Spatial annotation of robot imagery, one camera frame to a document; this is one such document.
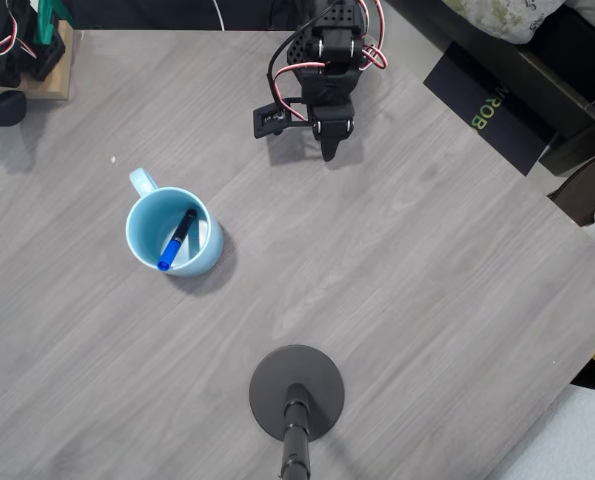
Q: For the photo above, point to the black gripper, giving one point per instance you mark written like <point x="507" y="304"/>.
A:
<point x="333" y="127"/>

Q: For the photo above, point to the blue capped black marker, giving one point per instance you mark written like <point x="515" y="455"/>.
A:
<point x="177" y="240"/>

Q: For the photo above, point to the black leader arm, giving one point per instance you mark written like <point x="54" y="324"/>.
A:
<point x="2" y="107"/>

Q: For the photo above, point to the light blue ceramic mug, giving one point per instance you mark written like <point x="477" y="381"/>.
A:
<point x="142" y="225"/>

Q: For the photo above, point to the black box with green letters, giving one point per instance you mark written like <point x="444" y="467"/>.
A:
<point x="507" y="125"/>

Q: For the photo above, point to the floral patterned pillow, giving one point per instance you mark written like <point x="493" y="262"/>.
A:
<point x="502" y="15"/>

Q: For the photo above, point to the dark wooden furniture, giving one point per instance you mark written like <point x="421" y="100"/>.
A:
<point x="567" y="65"/>

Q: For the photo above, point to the dark round chair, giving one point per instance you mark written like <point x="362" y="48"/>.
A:
<point x="587" y="185"/>

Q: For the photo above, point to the wooden base board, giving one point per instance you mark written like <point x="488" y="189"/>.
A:
<point x="59" y="82"/>

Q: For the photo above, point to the green plastic clamp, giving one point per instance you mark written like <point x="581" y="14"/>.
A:
<point x="44" y="25"/>

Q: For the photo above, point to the light grey fabric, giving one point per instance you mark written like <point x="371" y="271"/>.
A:
<point x="577" y="440"/>

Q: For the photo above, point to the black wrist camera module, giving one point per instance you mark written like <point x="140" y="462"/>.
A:
<point x="272" y="122"/>

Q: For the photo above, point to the black round-base camera stand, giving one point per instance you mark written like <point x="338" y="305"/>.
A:
<point x="277" y="375"/>

